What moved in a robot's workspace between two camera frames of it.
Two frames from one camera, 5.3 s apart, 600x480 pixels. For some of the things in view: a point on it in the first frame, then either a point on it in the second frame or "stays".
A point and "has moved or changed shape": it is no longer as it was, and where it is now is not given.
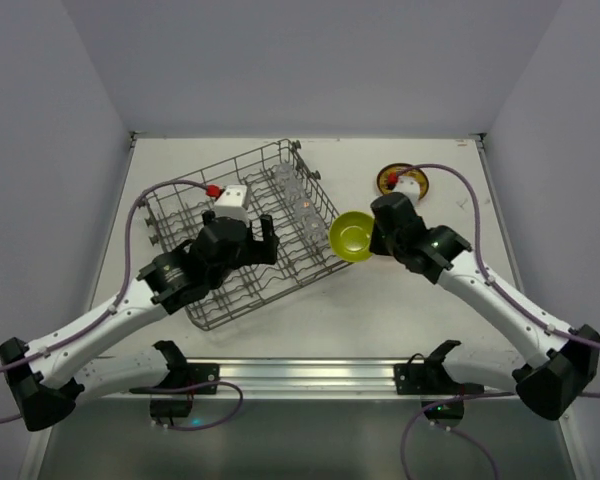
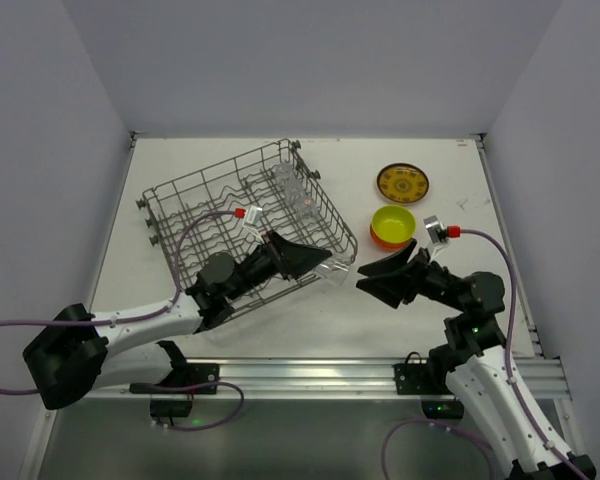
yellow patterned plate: [417, 173] stays
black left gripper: [255, 245] to [278, 256]
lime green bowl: [350, 234] has moved or changed shape
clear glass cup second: [293, 188] stays
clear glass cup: [283, 173] stays
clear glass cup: [315, 229] to [335, 269]
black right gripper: [380, 240] to [415, 275]
